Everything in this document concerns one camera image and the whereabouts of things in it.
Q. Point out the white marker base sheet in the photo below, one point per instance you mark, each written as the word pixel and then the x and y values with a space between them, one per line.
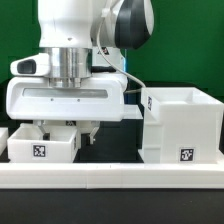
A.
pixel 132 112

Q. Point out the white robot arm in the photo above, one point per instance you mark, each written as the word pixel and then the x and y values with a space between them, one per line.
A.
pixel 77 75

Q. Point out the white drawer cabinet frame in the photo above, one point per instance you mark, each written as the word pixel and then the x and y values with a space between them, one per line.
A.
pixel 181 125

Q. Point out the white U-shaped fence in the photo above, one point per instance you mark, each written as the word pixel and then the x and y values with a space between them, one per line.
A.
pixel 95 176

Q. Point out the white front drawer box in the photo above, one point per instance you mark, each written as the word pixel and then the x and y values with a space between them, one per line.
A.
pixel 27 144

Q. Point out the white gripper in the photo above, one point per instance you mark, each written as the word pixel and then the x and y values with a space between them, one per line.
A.
pixel 98 99

